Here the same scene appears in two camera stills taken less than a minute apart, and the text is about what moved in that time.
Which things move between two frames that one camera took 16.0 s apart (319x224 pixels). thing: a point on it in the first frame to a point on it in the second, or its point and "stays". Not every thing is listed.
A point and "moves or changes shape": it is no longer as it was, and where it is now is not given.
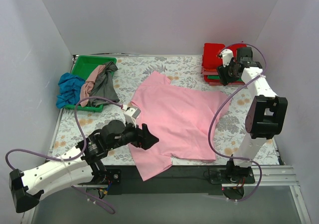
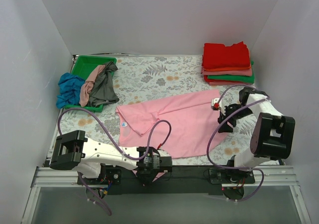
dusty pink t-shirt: [85, 88] stays
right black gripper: [223, 74] to [226, 119]
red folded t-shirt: [211, 57] stays
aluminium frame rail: [275, 176] stays
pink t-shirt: [184, 121] moves or changes shape
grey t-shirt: [104, 85] stays
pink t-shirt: [220, 83] stays
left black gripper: [140, 137] to [147, 175]
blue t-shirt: [70, 85] stays
